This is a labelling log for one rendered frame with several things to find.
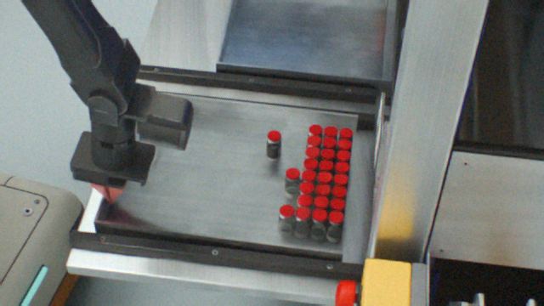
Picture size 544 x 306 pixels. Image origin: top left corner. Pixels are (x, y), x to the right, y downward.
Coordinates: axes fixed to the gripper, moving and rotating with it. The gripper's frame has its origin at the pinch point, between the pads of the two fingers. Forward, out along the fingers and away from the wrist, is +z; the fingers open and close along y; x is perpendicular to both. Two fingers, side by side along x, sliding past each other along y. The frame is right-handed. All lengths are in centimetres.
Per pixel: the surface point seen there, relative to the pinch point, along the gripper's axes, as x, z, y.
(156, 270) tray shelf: -9.9, 1.0, 8.7
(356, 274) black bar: -7.5, -4.1, 34.9
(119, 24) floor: 139, 94, -35
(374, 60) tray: 37, -2, 35
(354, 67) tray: 34.4, -2.1, 31.5
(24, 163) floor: 77, 96, -46
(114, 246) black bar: -8.1, -0.1, 2.3
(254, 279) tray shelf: -9.2, -0.6, 21.8
